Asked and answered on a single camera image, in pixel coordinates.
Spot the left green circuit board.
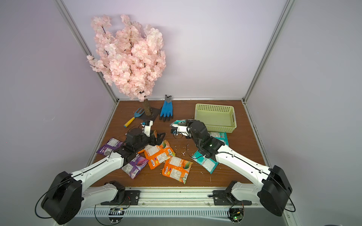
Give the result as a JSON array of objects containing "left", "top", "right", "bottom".
[{"left": 108, "top": 208, "right": 125, "bottom": 225}]

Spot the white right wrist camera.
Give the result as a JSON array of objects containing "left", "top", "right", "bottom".
[{"left": 171, "top": 124, "right": 189, "bottom": 137}]

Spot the dark metal tree base plate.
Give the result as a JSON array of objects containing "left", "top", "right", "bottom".
[{"left": 138, "top": 107, "right": 161, "bottom": 121}]

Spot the orange candy bag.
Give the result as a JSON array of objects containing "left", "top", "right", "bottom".
[
  {"left": 138, "top": 140, "right": 176, "bottom": 170},
  {"left": 162, "top": 156, "right": 193, "bottom": 184}
]

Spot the light green plastic basket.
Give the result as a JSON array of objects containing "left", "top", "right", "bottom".
[{"left": 194, "top": 104, "right": 237, "bottom": 133}]

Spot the pink blossom artificial tree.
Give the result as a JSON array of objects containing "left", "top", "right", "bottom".
[{"left": 87, "top": 15, "right": 166, "bottom": 116}]

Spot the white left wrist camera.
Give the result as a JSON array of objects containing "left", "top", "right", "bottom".
[{"left": 141, "top": 120, "right": 153, "bottom": 137}]

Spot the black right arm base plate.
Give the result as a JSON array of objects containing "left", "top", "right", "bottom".
[{"left": 208, "top": 190, "right": 252, "bottom": 206}]

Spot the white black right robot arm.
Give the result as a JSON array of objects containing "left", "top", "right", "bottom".
[{"left": 181, "top": 120, "right": 292, "bottom": 217}]

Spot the green circuit board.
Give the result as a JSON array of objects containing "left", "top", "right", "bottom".
[
  {"left": 228, "top": 208, "right": 244, "bottom": 223},
  {"left": 108, "top": 208, "right": 125, "bottom": 225}
]

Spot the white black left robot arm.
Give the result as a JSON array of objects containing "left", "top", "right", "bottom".
[{"left": 36, "top": 128, "right": 165, "bottom": 225}]

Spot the right green circuit board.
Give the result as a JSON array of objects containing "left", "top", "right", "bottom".
[{"left": 228, "top": 208, "right": 244, "bottom": 223}]

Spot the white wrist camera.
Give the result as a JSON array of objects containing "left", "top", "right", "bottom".
[
  {"left": 141, "top": 120, "right": 153, "bottom": 137},
  {"left": 171, "top": 124, "right": 189, "bottom": 137}
]

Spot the teal yellow garden fork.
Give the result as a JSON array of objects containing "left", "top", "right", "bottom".
[{"left": 123, "top": 108, "right": 145, "bottom": 128}]

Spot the purple candy bag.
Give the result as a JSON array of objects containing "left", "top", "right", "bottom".
[
  {"left": 122, "top": 154, "right": 149, "bottom": 179},
  {"left": 96, "top": 137, "right": 123, "bottom": 156}
]

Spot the blue black garden glove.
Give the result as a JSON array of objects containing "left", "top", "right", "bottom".
[{"left": 159, "top": 95, "right": 173, "bottom": 121}]

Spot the aluminium mounting rail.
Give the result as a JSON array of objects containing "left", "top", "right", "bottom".
[{"left": 53, "top": 186, "right": 300, "bottom": 226}]

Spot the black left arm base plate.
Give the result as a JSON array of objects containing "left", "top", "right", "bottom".
[{"left": 101, "top": 190, "right": 140, "bottom": 206}]

